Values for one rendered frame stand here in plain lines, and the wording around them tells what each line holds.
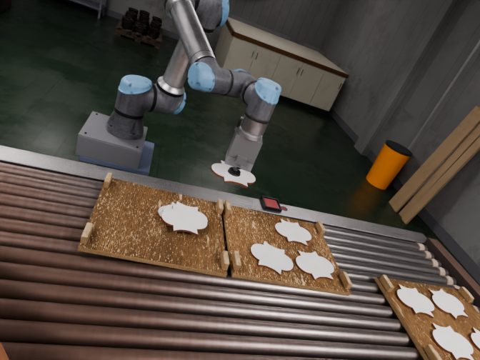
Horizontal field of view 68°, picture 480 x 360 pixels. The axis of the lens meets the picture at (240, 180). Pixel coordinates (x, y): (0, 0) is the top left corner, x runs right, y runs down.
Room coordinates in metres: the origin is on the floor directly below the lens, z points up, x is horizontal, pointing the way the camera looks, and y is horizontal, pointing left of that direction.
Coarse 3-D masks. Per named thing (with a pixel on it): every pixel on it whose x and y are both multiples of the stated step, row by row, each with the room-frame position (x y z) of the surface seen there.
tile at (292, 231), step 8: (280, 224) 1.13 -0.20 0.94; (288, 224) 1.15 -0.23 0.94; (296, 224) 1.18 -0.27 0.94; (280, 232) 1.08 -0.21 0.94; (288, 232) 1.10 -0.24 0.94; (296, 232) 1.12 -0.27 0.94; (304, 232) 1.15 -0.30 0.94; (288, 240) 1.06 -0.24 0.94; (296, 240) 1.08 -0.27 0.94; (304, 240) 1.10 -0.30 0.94
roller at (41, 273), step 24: (0, 264) 0.54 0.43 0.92; (24, 264) 0.56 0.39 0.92; (96, 288) 0.60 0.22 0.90; (120, 288) 0.62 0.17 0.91; (144, 288) 0.64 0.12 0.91; (168, 288) 0.67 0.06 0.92; (192, 288) 0.70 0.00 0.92; (216, 288) 0.73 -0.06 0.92; (336, 312) 0.86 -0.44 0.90; (360, 312) 0.89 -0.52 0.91; (384, 312) 0.93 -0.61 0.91
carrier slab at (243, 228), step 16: (240, 208) 1.14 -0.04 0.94; (224, 224) 1.02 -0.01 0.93; (240, 224) 1.04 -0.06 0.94; (256, 224) 1.08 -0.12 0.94; (272, 224) 1.12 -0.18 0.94; (304, 224) 1.21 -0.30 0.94; (240, 240) 0.96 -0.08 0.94; (256, 240) 0.99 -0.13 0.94; (272, 240) 1.03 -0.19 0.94; (320, 240) 1.15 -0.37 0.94; (240, 256) 0.88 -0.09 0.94; (288, 256) 0.98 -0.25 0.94; (240, 272) 0.81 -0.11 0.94; (256, 272) 0.84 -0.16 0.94; (272, 272) 0.87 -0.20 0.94; (288, 272) 0.90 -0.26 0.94; (336, 272) 1.00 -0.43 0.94; (304, 288) 0.87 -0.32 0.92; (320, 288) 0.89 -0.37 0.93; (336, 288) 0.92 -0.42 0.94
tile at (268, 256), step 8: (256, 248) 0.94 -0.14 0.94; (264, 248) 0.96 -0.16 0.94; (272, 248) 0.97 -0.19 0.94; (256, 256) 0.90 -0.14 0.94; (264, 256) 0.91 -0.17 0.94; (272, 256) 0.93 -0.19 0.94; (280, 256) 0.95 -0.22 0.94; (264, 264) 0.88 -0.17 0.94; (272, 264) 0.89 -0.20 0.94; (280, 264) 0.91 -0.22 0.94; (288, 264) 0.92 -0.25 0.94; (280, 272) 0.87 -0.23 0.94
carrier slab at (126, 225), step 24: (120, 192) 0.94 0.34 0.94; (144, 192) 0.99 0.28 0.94; (168, 192) 1.05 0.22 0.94; (96, 216) 0.79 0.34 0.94; (120, 216) 0.83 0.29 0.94; (144, 216) 0.87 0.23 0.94; (216, 216) 1.03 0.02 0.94; (96, 240) 0.71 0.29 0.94; (120, 240) 0.74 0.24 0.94; (144, 240) 0.78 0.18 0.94; (168, 240) 0.82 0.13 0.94; (192, 240) 0.86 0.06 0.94; (216, 240) 0.91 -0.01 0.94; (168, 264) 0.73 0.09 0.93; (192, 264) 0.76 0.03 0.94; (216, 264) 0.80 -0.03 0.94
